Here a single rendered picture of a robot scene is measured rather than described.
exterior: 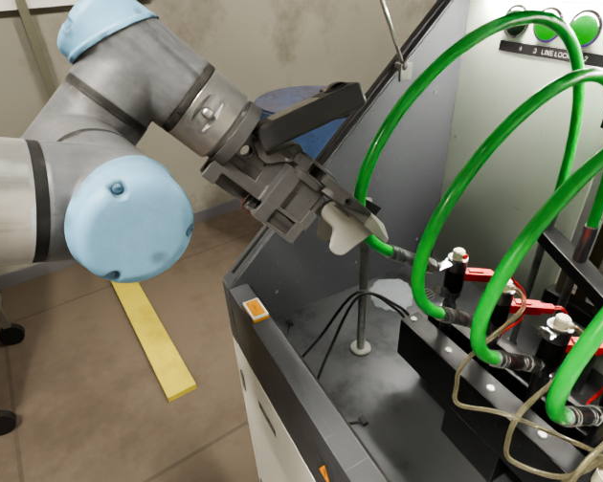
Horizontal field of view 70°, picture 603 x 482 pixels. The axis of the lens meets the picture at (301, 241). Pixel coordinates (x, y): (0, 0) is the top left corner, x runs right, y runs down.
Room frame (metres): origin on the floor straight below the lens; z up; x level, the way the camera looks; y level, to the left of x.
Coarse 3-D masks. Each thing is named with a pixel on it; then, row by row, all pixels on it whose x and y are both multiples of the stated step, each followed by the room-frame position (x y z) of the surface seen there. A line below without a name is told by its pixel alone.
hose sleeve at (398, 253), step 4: (392, 248) 0.44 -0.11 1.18; (396, 248) 0.45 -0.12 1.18; (400, 248) 0.45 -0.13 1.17; (392, 252) 0.44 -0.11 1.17; (396, 252) 0.44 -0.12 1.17; (400, 252) 0.44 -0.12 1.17; (404, 252) 0.45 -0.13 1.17; (408, 252) 0.45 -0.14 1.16; (412, 252) 0.46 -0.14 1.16; (388, 256) 0.44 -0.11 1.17; (392, 256) 0.44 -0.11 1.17; (396, 256) 0.44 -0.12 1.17; (400, 256) 0.44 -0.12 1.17; (404, 256) 0.44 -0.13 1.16; (408, 256) 0.45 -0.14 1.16; (412, 256) 0.45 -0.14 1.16; (396, 260) 0.44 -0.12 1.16; (400, 260) 0.44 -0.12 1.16; (404, 260) 0.45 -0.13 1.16; (408, 260) 0.45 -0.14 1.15; (412, 260) 0.45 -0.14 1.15; (408, 264) 0.45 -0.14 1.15; (412, 264) 0.45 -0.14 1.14; (428, 264) 0.46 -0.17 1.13
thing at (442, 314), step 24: (576, 72) 0.43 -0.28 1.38; (600, 72) 0.45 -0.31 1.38; (552, 96) 0.41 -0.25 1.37; (504, 120) 0.40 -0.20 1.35; (480, 144) 0.39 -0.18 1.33; (456, 192) 0.37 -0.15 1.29; (600, 192) 0.50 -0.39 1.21; (432, 216) 0.37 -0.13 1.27; (600, 216) 0.49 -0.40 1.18; (432, 240) 0.36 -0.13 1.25; (432, 312) 0.36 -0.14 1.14; (456, 312) 0.39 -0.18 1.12
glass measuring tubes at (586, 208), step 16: (592, 192) 0.59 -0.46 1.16; (576, 224) 0.61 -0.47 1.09; (576, 240) 0.59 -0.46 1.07; (592, 256) 0.56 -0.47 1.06; (560, 272) 0.60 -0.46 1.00; (560, 288) 0.59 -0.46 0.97; (576, 288) 0.58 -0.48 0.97; (576, 304) 0.55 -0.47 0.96; (592, 304) 0.55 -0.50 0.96; (576, 320) 0.54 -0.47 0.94
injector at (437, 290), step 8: (448, 256) 0.50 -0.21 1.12; (456, 264) 0.49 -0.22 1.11; (464, 264) 0.49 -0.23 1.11; (448, 272) 0.49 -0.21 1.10; (456, 272) 0.49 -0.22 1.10; (464, 272) 0.49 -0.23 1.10; (448, 280) 0.49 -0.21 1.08; (456, 280) 0.49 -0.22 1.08; (440, 288) 0.48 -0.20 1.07; (448, 288) 0.49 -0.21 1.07; (456, 288) 0.49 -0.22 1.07; (440, 296) 0.49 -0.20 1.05; (448, 296) 0.49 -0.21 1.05; (456, 296) 0.49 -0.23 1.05; (448, 304) 0.49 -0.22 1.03; (456, 304) 0.49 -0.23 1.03; (440, 328) 0.50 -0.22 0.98; (448, 328) 0.49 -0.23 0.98; (448, 336) 0.49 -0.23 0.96
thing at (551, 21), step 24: (504, 24) 0.49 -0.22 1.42; (552, 24) 0.53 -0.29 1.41; (456, 48) 0.47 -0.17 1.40; (576, 48) 0.55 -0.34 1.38; (432, 72) 0.45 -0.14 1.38; (408, 96) 0.44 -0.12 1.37; (576, 96) 0.57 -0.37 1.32; (384, 120) 0.44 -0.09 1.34; (576, 120) 0.58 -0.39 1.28; (384, 144) 0.43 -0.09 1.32; (576, 144) 0.58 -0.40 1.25; (360, 168) 0.43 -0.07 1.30; (360, 192) 0.42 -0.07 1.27
